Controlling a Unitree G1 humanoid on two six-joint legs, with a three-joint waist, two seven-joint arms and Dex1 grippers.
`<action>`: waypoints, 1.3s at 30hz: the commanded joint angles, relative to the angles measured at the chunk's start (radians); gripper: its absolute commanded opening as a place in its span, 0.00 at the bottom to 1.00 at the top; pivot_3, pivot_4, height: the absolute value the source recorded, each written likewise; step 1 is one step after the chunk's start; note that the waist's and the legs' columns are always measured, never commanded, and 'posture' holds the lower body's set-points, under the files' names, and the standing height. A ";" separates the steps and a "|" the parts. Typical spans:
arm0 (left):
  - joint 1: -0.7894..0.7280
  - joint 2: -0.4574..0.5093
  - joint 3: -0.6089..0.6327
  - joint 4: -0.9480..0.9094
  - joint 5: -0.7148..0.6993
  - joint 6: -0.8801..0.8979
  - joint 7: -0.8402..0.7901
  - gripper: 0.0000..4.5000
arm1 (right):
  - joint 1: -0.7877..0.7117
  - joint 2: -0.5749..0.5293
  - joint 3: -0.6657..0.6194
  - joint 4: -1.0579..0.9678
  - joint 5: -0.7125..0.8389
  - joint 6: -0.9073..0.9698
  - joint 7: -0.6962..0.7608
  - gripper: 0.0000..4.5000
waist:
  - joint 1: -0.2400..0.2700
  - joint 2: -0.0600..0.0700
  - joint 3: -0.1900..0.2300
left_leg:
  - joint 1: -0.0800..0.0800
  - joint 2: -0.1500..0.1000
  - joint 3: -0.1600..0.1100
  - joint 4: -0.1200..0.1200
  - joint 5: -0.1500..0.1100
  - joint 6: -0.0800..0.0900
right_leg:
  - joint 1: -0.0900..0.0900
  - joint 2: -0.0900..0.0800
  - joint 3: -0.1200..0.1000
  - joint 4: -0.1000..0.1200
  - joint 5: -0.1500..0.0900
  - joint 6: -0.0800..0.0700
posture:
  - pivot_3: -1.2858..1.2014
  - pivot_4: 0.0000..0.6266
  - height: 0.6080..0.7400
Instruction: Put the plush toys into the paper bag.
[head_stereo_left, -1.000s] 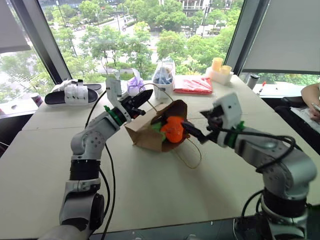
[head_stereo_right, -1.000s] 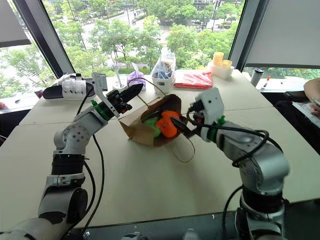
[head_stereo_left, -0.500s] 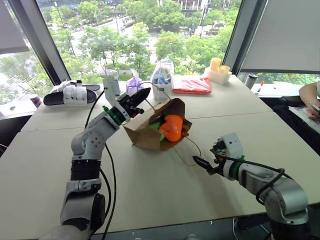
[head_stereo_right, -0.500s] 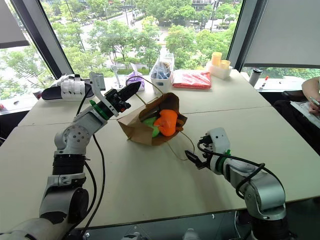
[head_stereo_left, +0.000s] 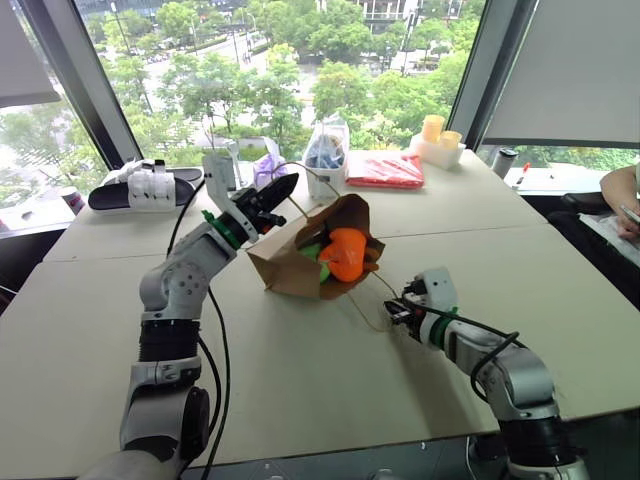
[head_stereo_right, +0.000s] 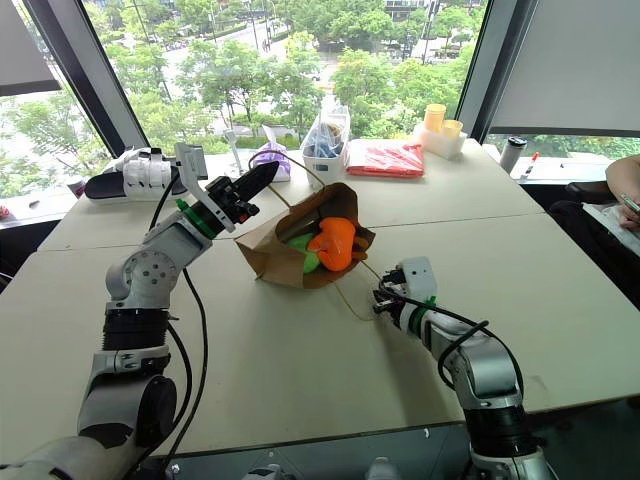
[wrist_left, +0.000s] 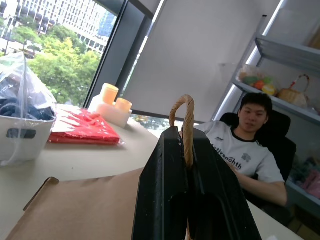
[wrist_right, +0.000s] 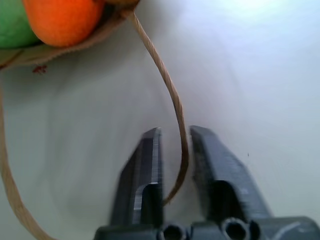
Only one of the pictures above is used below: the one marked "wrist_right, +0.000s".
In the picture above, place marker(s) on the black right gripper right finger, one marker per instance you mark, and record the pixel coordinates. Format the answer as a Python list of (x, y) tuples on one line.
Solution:
[(220, 170)]

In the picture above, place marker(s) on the orange ball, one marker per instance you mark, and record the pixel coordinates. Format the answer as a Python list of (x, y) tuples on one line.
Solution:
[(62, 22)]

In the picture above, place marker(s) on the green ball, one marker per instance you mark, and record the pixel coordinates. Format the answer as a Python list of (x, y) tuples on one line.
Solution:
[(13, 25)]

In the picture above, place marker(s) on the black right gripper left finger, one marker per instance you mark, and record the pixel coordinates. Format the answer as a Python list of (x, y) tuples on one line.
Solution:
[(147, 172)]

